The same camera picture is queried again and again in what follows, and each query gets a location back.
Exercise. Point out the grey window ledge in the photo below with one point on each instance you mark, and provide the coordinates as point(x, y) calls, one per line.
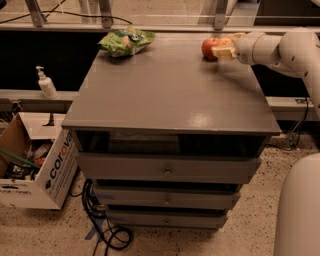
point(35, 101)

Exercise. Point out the orange fruit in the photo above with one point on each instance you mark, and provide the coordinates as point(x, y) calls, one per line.
point(224, 41)

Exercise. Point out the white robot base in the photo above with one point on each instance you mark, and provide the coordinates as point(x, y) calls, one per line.
point(298, 216)

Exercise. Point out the top grey drawer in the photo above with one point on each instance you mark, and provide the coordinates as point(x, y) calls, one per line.
point(230, 170)

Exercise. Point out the bottom grey drawer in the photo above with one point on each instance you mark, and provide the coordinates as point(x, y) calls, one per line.
point(167, 219)

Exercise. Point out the grey drawer cabinet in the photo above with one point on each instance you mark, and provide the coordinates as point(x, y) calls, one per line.
point(167, 100)

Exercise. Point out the metal window railing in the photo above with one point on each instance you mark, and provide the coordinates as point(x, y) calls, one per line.
point(204, 16)

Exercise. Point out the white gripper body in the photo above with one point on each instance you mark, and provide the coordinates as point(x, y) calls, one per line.
point(246, 47)

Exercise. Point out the white pump bottle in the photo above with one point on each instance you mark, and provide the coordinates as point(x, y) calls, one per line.
point(46, 84)

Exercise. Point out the red apple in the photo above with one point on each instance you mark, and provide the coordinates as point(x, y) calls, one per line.
point(207, 46)

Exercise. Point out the green chip bag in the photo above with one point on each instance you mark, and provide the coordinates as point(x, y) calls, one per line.
point(126, 42)

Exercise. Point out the grey drawer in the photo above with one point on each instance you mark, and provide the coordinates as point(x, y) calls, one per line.
point(230, 170)
point(167, 219)
point(172, 198)

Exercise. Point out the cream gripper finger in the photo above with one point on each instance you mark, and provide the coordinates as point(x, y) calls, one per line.
point(235, 36)
point(225, 52)

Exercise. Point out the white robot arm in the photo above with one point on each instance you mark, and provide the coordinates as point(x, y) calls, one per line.
point(295, 54)

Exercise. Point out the middle grey drawer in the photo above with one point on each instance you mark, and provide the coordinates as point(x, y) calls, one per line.
point(172, 198)

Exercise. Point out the white cardboard box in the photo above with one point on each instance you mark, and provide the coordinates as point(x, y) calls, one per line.
point(37, 161)

